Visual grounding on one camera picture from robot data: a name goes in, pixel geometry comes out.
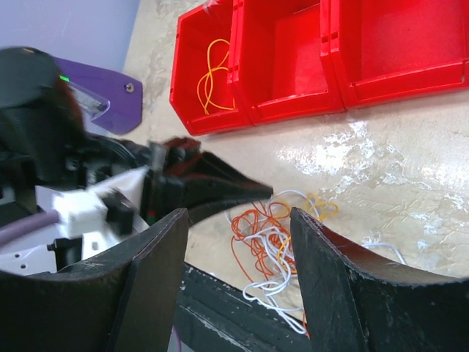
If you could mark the purple metronome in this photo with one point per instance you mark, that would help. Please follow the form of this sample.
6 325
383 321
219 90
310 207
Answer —
111 100

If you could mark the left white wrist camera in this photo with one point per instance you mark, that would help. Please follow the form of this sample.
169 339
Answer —
96 218

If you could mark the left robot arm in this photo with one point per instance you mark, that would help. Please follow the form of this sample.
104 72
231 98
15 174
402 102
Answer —
45 148

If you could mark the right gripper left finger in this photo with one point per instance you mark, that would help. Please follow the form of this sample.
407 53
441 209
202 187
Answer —
122 299

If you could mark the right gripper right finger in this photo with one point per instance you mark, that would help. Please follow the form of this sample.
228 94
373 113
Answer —
357 300

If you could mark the red three-compartment bin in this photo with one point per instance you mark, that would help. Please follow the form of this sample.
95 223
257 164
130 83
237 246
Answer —
243 63

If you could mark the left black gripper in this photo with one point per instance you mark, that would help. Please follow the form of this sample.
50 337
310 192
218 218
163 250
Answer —
180 176

